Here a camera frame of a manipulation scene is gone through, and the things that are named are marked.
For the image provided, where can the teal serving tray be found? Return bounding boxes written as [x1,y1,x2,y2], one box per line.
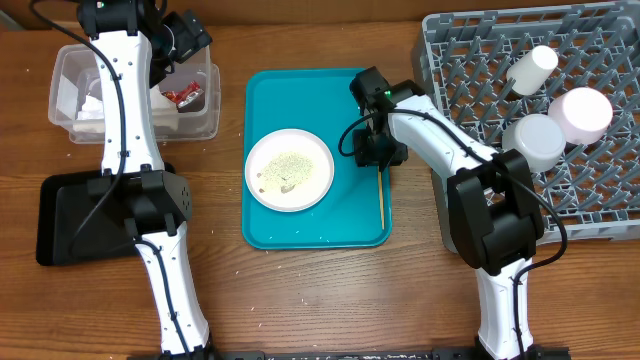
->
[242,68,392,250]

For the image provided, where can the red snack wrapper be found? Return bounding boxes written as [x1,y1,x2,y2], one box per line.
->
[162,81,204,109]

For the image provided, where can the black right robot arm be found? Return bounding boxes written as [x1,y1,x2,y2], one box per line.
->
[342,67,544,359]

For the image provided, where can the white cup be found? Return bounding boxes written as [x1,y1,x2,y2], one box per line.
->
[507,45,559,96]

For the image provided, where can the black tray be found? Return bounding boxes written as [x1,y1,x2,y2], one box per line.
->
[35,161,176,267]

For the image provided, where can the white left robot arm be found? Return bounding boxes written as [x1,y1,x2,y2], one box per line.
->
[77,1,214,359]

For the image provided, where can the wooden chopstick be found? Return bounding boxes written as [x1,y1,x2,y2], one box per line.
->
[376,170,385,230]

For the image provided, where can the clear plastic bin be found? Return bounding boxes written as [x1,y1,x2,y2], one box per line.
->
[48,45,221,144]

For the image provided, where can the grey saucer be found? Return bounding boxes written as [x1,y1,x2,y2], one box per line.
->
[502,114,566,173]

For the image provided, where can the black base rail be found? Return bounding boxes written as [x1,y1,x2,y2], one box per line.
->
[219,345,571,360]

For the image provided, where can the small white bowl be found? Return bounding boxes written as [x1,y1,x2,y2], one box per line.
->
[548,87,613,145]

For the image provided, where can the large white plate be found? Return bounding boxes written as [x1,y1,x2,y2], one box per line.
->
[244,128,335,212]

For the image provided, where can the white napkin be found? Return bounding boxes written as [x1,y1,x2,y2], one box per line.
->
[73,95,105,133]
[150,85,179,131]

